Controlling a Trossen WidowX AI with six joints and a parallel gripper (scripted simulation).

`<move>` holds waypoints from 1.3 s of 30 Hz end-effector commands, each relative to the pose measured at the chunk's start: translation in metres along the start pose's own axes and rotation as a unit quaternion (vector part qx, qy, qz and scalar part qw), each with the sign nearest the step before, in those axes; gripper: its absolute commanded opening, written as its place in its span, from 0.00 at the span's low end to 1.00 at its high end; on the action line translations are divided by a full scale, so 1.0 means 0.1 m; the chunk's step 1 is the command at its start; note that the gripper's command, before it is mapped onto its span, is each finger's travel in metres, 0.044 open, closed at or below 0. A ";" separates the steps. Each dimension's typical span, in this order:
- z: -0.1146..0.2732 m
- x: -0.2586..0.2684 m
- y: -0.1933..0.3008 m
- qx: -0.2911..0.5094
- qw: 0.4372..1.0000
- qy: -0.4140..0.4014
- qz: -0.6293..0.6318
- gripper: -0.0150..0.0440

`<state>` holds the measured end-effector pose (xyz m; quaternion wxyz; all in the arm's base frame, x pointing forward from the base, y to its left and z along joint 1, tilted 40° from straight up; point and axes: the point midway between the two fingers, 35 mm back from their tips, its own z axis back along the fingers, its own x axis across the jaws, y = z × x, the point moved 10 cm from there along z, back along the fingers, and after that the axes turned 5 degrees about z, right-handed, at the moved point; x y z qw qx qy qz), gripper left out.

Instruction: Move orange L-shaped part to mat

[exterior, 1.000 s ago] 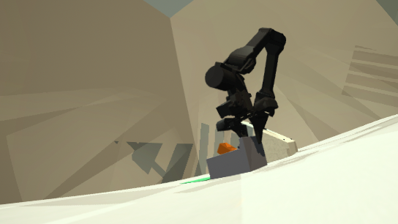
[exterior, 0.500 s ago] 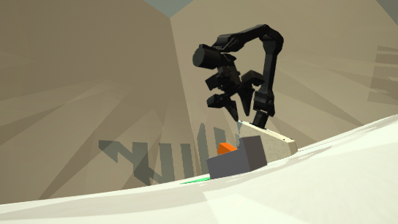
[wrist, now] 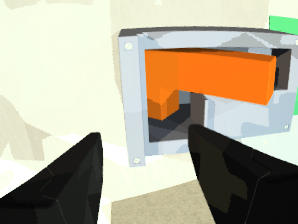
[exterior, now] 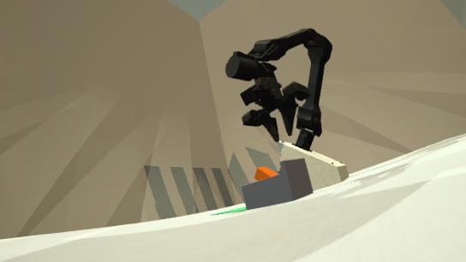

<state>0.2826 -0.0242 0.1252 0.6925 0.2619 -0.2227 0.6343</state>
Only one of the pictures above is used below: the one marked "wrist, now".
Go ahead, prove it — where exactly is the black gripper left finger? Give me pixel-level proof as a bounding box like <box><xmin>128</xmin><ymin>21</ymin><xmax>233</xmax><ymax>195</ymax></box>
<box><xmin>0</xmin><ymin>132</ymin><xmax>104</xmax><ymax>224</ymax></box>

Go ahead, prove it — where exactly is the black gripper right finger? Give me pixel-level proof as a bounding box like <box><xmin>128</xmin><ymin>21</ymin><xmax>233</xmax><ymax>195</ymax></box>
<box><xmin>188</xmin><ymin>124</ymin><xmax>298</xmax><ymax>224</ymax></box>

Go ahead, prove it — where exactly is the orange l-shaped part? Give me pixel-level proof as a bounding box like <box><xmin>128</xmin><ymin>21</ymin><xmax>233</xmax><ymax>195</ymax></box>
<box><xmin>145</xmin><ymin>47</ymin><xmax>277</xmax><ymax>120</ymax></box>

